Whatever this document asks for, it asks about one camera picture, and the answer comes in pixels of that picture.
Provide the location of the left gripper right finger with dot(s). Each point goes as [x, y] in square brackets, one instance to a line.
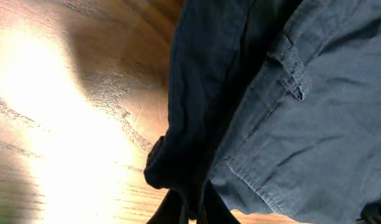
[216, 211]

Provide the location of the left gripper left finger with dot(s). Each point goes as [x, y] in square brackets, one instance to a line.
[170, 211]

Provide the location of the navy blue shorts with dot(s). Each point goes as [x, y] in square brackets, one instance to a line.
[278, 104]

